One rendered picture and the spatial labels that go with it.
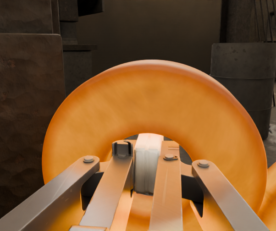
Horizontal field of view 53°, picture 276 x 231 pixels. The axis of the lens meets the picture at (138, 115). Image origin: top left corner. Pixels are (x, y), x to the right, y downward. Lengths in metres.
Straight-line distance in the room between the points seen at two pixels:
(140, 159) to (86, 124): 0.05
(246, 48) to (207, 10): 6.02
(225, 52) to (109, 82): 2.44
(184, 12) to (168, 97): 7.87
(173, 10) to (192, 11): 0.60
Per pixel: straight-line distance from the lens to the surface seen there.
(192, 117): 0.17
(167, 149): 0.18
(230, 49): 2.58
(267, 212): 0.21
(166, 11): 7.70
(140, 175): 0.17
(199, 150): 0.18
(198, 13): 8.33
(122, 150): 0.16
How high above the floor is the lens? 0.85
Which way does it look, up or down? 14 degrees down
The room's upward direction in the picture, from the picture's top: straight up
